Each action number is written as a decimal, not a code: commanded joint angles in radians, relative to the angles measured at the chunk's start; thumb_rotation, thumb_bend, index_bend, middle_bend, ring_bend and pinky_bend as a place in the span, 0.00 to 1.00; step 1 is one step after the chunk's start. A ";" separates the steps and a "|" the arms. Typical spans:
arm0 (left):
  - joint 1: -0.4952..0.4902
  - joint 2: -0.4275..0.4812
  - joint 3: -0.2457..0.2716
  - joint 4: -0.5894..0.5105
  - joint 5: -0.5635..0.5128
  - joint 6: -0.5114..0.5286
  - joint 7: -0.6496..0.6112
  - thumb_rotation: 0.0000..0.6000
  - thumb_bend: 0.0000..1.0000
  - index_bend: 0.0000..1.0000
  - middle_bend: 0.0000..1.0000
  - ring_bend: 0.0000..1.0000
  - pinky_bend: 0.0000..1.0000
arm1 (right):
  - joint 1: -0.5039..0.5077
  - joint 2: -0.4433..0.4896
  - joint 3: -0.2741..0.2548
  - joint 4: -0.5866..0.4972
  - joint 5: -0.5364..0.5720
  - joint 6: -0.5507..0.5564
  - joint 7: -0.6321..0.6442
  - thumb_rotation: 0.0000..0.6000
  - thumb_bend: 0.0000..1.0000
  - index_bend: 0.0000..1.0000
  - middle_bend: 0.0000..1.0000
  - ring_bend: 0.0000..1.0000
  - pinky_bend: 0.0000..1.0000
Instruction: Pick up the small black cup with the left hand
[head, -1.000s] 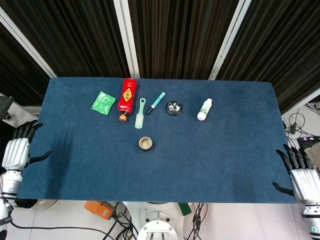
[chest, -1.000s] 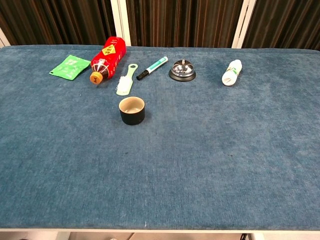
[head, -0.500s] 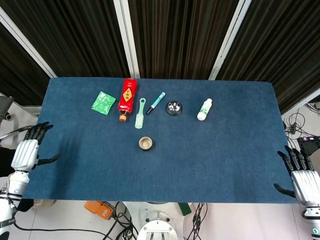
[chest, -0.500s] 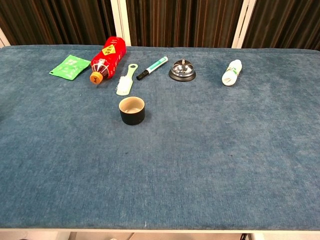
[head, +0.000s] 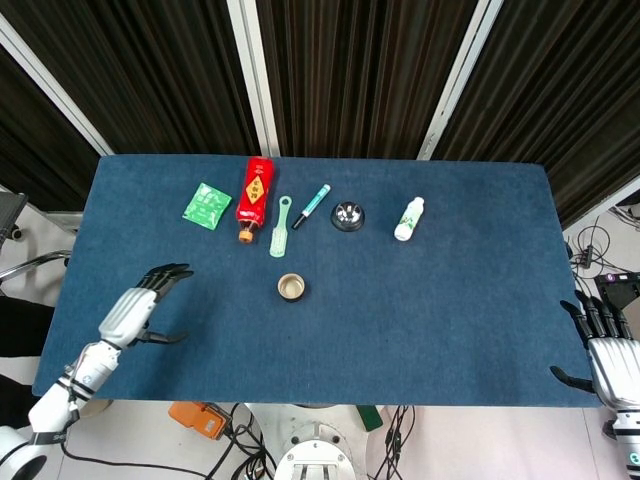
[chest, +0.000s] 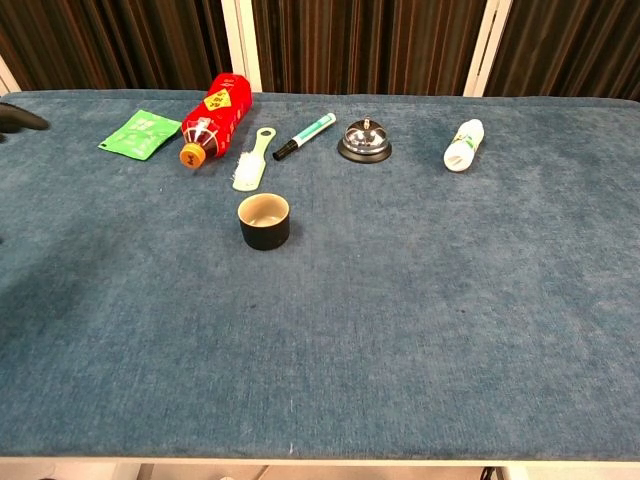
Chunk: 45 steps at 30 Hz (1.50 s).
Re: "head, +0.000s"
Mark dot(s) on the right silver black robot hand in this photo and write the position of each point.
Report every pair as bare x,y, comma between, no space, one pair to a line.
611,359

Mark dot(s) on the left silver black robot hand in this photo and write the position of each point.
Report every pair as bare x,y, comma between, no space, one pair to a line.
131,309

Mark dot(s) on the small gold metal cup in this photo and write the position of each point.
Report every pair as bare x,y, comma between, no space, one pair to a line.
291,287

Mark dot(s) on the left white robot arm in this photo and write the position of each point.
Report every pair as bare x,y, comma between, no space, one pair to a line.
60,400

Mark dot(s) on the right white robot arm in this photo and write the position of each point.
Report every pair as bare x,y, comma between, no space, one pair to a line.
626,440

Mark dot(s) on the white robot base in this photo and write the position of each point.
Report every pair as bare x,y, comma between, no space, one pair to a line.
314,452

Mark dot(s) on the black device with purple light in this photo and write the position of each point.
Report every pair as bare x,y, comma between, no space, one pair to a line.
619,292

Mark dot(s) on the black power strip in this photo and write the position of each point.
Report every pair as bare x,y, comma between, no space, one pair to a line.
586,256

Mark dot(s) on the green snack packet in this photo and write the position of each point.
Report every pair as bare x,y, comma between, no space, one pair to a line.
206,206

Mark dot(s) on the orange power box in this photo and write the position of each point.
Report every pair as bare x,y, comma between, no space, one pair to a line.
197,419

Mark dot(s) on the black office chair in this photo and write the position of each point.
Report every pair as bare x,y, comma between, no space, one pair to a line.
20,235

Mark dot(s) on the light green plastic comb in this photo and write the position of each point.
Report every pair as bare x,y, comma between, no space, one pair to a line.
280,229

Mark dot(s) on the teal marker pen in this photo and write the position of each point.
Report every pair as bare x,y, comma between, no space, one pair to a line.
311,206

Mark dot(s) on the blue table cloth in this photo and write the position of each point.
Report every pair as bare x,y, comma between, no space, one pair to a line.
350,310

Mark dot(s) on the black chrome desk bell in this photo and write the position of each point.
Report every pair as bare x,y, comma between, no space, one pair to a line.
347,216

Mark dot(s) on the small white drink bottle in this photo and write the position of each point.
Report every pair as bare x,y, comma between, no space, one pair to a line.
409,219

